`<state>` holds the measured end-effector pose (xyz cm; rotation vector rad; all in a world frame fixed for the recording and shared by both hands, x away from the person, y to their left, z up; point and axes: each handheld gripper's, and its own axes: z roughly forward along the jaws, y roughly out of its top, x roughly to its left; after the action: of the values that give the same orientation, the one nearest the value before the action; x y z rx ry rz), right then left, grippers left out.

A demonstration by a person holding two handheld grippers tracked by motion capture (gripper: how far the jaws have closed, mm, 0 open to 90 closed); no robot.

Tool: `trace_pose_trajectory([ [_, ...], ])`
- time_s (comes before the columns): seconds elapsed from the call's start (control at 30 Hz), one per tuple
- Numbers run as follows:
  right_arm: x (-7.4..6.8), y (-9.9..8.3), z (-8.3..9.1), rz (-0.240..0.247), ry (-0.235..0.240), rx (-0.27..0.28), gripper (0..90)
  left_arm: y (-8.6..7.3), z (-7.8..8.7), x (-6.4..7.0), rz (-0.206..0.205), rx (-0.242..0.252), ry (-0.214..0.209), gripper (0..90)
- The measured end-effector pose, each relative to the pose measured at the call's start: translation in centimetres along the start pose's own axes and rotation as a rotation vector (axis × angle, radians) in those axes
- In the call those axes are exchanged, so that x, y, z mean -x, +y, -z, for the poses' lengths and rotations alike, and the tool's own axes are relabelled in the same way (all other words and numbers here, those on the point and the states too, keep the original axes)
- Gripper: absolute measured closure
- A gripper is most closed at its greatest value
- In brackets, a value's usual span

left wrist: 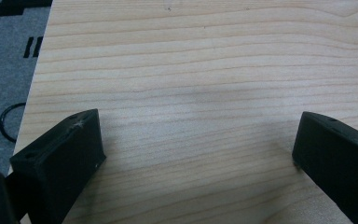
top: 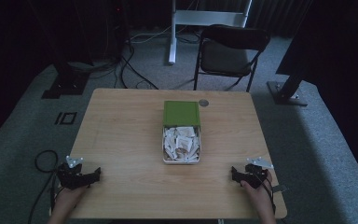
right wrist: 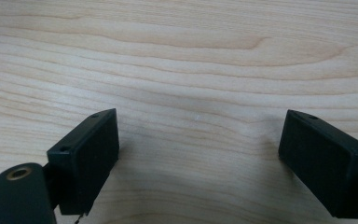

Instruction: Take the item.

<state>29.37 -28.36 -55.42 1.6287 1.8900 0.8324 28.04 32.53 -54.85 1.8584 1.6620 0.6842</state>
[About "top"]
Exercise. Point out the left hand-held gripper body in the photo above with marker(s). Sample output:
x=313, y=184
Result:
x=70, y=177

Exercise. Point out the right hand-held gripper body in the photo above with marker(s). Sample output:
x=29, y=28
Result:
x=256, y=174

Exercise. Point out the green and white drawer box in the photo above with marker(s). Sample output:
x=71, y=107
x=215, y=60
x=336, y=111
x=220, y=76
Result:
x=181, y=123

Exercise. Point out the person's left hand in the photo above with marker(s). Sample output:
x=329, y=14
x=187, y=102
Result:
x=70, y=196

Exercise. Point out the person's right hand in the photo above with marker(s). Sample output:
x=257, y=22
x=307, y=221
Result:
x=259, y=196

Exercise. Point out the grey metal table clip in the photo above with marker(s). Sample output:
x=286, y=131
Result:
x=279, y=188

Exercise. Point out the pile of white paper packets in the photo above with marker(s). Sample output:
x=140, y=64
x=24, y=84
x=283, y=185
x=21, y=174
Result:
x=181, y=143

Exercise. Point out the grey round table grommet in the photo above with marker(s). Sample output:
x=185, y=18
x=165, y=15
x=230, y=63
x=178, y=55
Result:
x=203, y=102

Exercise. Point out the black folding chair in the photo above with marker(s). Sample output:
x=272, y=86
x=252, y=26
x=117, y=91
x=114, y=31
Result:
x=227, y=56

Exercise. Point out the black stand with base plate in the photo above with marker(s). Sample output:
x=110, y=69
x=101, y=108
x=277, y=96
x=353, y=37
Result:
x=289, y=88
x=68, y=81

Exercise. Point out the white metal stand frame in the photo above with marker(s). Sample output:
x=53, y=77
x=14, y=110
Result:
x=199, y=18

